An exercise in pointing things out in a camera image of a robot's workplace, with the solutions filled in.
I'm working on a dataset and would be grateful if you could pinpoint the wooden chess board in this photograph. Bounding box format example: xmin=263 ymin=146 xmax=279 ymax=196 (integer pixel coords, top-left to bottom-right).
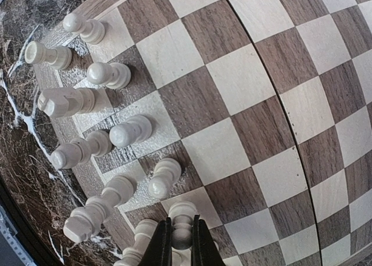
xmin=34 ymin=0 xmax=371 ymax=265

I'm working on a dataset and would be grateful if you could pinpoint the white slotted cable duct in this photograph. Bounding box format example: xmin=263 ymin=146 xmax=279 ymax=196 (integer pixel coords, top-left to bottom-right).
xmin=1 ymin=207 xmax=35 ymax=265

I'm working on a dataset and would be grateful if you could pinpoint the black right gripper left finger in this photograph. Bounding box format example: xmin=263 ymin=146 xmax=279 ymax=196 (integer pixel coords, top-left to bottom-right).
xmin=139 ymin=217 xmax=172 ymax=266

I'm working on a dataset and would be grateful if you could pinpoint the cream white chess queen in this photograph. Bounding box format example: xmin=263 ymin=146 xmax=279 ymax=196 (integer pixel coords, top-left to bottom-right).
xmin=113 ymin=219 xmax=158 ymax=266

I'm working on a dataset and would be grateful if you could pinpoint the cream white chess bishop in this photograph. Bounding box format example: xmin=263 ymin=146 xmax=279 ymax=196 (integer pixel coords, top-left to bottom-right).
xmin=51 ymin=130 xmax=113 ymax=170

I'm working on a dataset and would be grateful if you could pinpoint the black curved front rail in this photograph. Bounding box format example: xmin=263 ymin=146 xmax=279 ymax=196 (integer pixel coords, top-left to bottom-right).
xmin=1 ymin=180 xmax=49 ymax=265

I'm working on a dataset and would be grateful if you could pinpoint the cream white chess pawn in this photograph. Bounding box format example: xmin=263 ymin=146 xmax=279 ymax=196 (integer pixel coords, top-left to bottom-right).
xmin=148 ymin=157 xmax=182 ymax=199
xmin=86 ymin=62 xmax=131 ymax=89
xmin=169 ymin=201 xmax=197 ymax=250
xmin=109 ymin=115 xmax=152 ymax=148

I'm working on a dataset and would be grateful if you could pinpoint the cream white chess piece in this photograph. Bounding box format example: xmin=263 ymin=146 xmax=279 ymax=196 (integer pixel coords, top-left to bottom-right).
xmin=37 ymin=87 xmax=95 ymax=118
xmin=63 ymin=13 xmax=105 ymax=45
xmin=24 ymin=41 xmax=72 ymax=70

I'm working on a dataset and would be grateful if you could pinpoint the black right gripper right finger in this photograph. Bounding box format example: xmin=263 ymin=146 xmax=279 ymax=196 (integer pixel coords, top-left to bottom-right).
xmin=191 ymin=215 xmax=223 ymax=266

